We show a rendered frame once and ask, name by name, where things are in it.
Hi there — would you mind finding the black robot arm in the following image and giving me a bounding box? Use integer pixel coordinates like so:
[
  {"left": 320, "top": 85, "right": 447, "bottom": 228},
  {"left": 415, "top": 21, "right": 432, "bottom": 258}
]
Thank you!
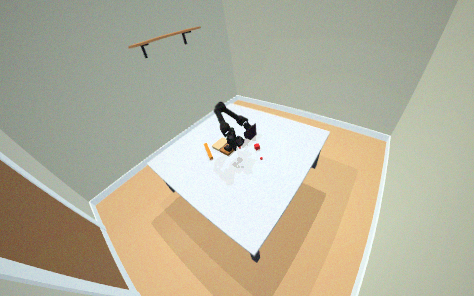
[{"left": 213, "top": 102, "right": 251, "bottom": 147}]

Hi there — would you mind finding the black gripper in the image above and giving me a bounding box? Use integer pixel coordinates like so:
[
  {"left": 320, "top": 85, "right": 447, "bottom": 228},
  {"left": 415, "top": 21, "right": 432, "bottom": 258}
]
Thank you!
[{"left": 224, "top": 135, "right": 243, "bottom": 152}]

